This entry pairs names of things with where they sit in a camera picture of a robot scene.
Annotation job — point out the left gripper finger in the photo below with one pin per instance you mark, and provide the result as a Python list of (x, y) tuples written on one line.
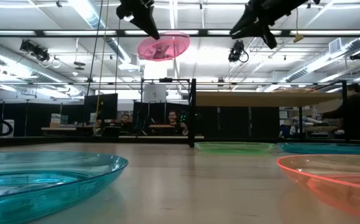
[(161, 52), (150, 25)]

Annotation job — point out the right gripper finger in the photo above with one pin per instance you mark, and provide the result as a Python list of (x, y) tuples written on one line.
[(260, 33), (245, 24)]

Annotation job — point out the pink translucent plastic plate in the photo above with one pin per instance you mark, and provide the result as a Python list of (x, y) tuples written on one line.
[(179, 46)]

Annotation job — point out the green translucent plastic plate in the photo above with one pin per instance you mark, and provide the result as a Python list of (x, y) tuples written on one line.
[(234, 147)]

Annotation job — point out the teal translucent plastic plate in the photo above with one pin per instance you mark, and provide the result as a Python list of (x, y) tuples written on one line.
[(325, 148), (43, 186)]

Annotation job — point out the black metal stand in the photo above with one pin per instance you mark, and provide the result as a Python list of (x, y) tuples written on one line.
[(165, 80)]

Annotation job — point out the white ceiling air vent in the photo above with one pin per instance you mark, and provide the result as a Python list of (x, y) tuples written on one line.
[(335, 45)]

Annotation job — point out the person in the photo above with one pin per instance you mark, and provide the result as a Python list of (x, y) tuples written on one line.
[(358, 115), (125, 119), (175, 119)]

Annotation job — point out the black ceiling sensor disc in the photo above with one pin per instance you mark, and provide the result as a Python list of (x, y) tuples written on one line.
[(79, 64)]

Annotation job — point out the black monitor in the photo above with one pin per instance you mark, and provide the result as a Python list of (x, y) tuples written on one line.
[(100, 107)]

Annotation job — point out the black ceiling spotlight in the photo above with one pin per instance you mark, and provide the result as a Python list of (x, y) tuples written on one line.
[(357, 56)]

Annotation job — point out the light wooden desk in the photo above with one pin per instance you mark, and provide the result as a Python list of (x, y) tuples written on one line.
[(64, 128)]

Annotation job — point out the green and white boxes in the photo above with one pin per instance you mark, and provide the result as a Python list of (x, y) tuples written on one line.
[(57, 119)]

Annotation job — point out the black ceiling-mounted camera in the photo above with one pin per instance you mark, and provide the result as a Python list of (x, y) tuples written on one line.
[(35, 49), (237, 51)]

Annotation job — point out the wooden shelf with black frame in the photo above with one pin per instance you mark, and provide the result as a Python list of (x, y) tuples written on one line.
[(260, 99)]

